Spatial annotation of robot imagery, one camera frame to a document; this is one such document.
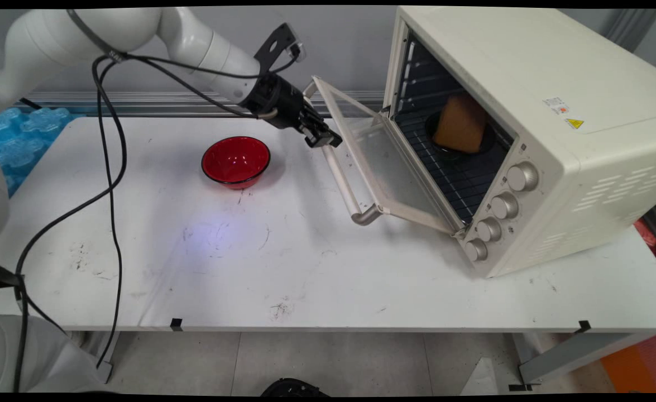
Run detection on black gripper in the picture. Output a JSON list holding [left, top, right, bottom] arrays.
[[241, 72, 344, 150]]

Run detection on cream glass oven door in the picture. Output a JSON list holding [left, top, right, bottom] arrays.
[[303, 75, 469, 236]]

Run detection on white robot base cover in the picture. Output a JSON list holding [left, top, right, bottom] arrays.
[[0, 314, 109, 393]]

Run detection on red bowl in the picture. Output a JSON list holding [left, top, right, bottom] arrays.
[[201, 136, 272, 189]]

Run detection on black plate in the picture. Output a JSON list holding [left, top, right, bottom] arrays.
[[424, 111, 496, 163]]

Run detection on brown bread loaf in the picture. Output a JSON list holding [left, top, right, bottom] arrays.
[[432, 93, 488, 155]]

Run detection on silver oven knob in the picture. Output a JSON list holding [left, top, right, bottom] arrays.
[[465, 238, 489, 262], [491, 192, 520, 220], [476, 217, 503, 243], [507, 162, 540, 193]]

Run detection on black round floor object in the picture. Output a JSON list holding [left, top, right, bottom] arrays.
[[261, 378, 331, 397]]

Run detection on cream toaster oven body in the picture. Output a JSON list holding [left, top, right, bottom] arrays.
[[382, 6, 656, 279]]

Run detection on grey table leg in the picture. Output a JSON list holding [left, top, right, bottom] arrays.
[[79, 331, 121, 384]]

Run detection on grey table leg brace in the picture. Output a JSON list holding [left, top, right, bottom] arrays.
[[508, 332, 649, 392]]

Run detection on red item beside table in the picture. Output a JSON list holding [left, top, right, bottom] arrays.
[[634, 219, 656, 274]]

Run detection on orange box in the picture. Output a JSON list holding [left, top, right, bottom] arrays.
[[600, 334, 656, 393]]

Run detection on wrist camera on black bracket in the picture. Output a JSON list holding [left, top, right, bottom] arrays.
[[253, 23, 307, 74]]

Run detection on black wire oven rack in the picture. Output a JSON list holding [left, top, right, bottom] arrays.
[[394, 107, 508, 225]]

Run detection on aluminium wall rail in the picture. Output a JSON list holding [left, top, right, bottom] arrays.
[[12, 91, 385, 118]]

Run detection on black cable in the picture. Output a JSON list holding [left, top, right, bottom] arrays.
[[12, 40, 301, 393], [22, 295, 70, 337], [92, 56, 279, 369]]

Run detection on black velcro strap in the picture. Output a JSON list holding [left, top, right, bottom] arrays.
[[66, 8, 131, 64], [0, 259, 25, 291]]

